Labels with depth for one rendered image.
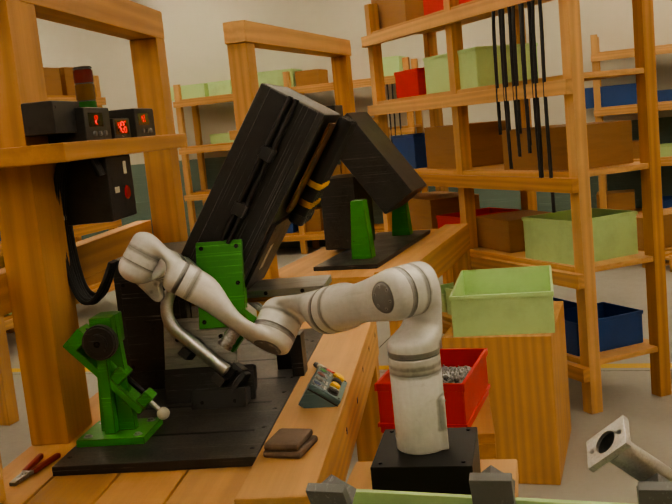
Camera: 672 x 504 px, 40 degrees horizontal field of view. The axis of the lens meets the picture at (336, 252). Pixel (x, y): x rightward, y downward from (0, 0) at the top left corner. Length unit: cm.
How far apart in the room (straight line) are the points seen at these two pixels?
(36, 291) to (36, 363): 16
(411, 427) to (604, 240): 321
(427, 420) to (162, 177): 164
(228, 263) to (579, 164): 257
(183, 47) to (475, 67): 749
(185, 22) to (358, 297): 1078
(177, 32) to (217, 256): 1019
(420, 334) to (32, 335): 91
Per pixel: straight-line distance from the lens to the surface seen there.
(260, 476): 173
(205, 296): 187
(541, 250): 482
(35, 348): 212
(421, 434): 162
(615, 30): 1093
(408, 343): 158
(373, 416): 304
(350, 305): 164
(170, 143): 260
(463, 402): 211
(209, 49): 1212
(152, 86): 302
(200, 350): 218
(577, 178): 446
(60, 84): 872
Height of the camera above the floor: 152
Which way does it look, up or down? 8 degrees down
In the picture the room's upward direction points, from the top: 6 degrees counter-clockwise
